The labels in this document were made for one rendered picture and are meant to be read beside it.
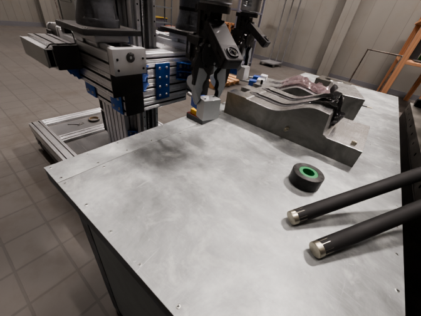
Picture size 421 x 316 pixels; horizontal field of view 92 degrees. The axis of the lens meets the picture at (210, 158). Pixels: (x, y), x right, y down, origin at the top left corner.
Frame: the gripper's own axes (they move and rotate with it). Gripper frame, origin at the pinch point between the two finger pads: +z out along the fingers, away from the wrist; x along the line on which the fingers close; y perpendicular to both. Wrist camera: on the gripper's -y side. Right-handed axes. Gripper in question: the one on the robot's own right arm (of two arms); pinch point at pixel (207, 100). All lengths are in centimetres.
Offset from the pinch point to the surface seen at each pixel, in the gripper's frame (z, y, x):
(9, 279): 95, 37, 74
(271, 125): 12.3, 0.2, -29.6
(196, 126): 15.0, 12.8, -5.1
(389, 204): 15, -40, -32
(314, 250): 13.6, -38.5, -1.4
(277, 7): -50, 495, -541
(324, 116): 2.8, -13.9, -34.5
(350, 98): 5, -2, -75
